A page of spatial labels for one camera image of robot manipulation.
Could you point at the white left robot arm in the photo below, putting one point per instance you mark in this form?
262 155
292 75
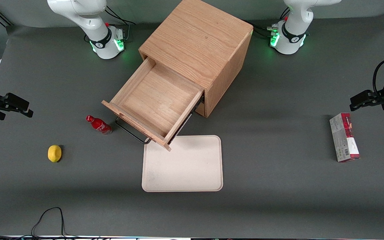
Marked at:
292 36

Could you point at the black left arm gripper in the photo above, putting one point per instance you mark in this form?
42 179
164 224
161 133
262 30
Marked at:
383 98

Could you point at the red cola bottle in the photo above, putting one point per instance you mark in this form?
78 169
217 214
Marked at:
100 126

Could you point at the wooden drawer cabinet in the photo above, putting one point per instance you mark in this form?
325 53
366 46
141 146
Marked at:
198 36

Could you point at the grey red carton box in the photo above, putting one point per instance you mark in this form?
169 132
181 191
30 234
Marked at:
343 140

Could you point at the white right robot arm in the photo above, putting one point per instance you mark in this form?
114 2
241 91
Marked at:
92 23

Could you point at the yellow lemon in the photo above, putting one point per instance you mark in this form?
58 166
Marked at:
54 154

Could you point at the white rectangular tray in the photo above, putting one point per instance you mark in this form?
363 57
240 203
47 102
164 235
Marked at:
185 166

